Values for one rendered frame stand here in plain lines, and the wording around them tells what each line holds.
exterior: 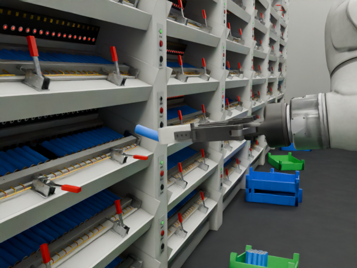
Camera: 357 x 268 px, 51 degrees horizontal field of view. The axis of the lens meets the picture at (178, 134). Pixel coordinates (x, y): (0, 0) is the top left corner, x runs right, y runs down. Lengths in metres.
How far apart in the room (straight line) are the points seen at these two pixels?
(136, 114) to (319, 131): 0.61
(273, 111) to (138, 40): 0.55
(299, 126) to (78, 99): 0.42
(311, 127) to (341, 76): 0.10
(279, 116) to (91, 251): 0.53
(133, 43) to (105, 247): 0.55
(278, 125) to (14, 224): 0.45
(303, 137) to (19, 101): 0.45
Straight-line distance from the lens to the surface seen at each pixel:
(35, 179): 0.72
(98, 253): 0.91
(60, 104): 0.73
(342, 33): 0.66
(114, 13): 0.90
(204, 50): 1.73
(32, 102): 0.67
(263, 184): 2.23
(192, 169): 1.53
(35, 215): 0.70
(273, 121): 0.61
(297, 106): 0.61
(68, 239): 0.89
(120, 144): 0.99
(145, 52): 1.06
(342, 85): 0.62
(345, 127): 0.60
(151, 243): 1.16
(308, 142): 0.61
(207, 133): 0.63
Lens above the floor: 0.75
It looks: 9 degrees down
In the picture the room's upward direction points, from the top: straight up
